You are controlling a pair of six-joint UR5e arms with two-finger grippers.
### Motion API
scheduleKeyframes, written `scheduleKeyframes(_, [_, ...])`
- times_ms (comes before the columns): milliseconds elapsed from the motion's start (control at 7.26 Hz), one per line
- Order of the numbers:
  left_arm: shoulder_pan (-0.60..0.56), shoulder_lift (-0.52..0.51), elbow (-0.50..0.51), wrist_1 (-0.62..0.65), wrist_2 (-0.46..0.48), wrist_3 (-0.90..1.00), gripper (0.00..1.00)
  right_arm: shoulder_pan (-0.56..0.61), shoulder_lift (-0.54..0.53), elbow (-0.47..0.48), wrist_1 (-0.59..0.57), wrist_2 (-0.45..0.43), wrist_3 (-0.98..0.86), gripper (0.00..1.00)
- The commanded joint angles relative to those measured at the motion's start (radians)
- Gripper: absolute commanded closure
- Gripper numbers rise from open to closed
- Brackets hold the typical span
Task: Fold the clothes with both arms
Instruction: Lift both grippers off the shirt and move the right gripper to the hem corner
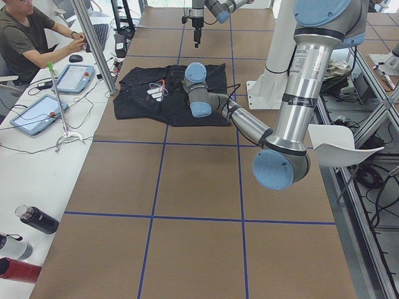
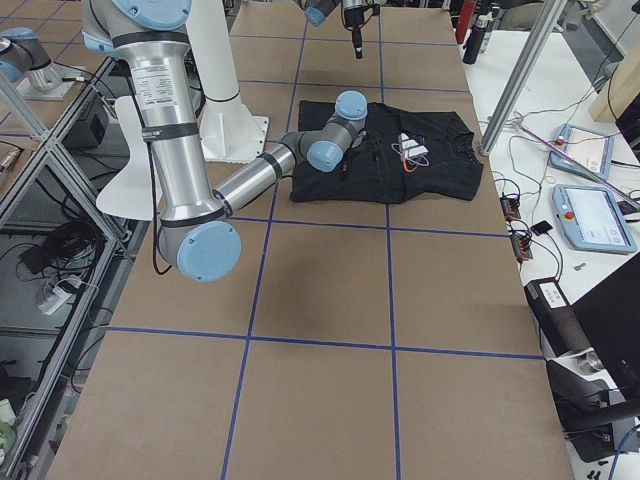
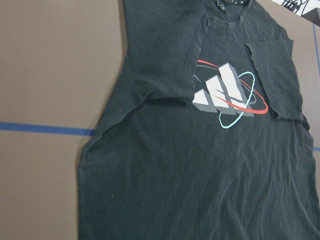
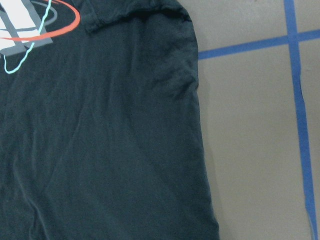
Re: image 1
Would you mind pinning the blue teach pendant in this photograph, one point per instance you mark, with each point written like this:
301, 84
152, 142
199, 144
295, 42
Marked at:
38, 116
74, 78

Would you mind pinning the far blue teach pendant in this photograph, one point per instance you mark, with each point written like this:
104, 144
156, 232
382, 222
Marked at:
74, 78

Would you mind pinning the near blue teach pendant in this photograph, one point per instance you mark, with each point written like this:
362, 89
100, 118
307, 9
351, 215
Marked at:
38, 116

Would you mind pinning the black keyboard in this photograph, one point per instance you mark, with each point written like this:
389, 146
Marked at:
101, 31

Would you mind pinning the brown table mat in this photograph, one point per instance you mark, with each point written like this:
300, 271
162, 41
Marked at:
165, 212

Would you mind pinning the red cylinder bottle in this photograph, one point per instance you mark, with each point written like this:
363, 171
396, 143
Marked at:
19, 271

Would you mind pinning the seated person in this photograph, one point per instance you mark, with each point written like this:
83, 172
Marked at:
24, 46

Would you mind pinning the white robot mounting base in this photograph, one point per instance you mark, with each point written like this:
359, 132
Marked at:
267, 91

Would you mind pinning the black computer mouse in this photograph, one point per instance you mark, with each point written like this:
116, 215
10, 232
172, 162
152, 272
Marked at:
75, 58

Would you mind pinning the white water bottle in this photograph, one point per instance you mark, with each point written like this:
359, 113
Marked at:
13, 246

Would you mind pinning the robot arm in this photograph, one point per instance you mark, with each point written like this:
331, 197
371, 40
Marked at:
220, 10
321, 27

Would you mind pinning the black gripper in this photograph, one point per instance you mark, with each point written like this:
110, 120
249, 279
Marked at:
197, 23

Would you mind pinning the aluminium frame post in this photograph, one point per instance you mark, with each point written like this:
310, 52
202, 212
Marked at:
87, 27

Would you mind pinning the white chair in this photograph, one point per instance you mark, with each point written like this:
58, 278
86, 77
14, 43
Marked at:
335, 147

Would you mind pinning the black water bottle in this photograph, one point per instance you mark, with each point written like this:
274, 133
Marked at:
36, 218

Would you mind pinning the black graphic t-shirt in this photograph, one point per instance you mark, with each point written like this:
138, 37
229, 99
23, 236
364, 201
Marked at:
133, 101

